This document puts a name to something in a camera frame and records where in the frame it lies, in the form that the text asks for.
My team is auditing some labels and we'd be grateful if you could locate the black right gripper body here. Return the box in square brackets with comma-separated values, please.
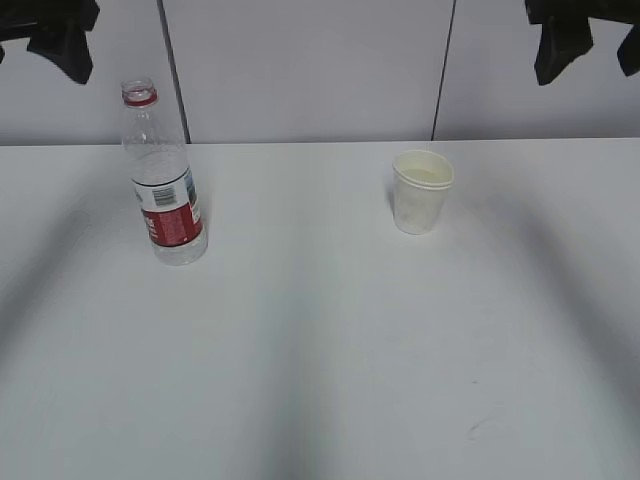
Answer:
[524, 0, 639, 25]

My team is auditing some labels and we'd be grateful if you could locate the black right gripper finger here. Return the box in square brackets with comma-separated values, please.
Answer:
[617, 25, 640, 77]
[534, 15, 594, 86]

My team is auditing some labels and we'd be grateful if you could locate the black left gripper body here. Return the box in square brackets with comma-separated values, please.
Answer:
[1, 0, 100, 41]

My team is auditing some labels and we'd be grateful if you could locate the clear plastic water bottle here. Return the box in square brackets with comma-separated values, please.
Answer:
[121, 77, 208, 266]

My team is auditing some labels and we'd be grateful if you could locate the white paper cup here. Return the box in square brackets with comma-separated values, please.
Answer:
[392, 150, 454, 235]

